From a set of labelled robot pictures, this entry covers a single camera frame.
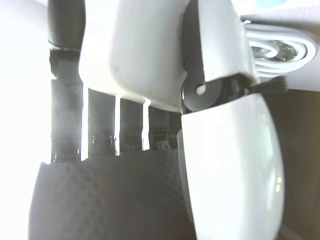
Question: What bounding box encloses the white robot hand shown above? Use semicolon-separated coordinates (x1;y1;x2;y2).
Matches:
27;0;287;240

